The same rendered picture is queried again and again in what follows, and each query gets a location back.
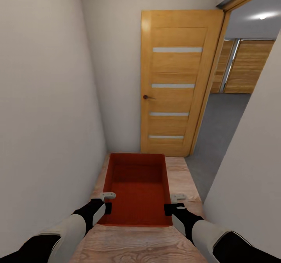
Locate storage box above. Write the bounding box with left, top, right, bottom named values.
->
left=97, top=153, right=174, bottom=227

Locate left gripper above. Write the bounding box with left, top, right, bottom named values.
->
left=105, top=203, right=112, bottom=215

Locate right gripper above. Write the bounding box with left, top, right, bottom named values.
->
left=164, top=203, right=185, bottom=216

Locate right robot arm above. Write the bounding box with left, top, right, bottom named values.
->
left=164, top=194, right=281, bottom=263

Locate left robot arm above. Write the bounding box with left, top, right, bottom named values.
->
left=0, top=192, right=116, bottom=263

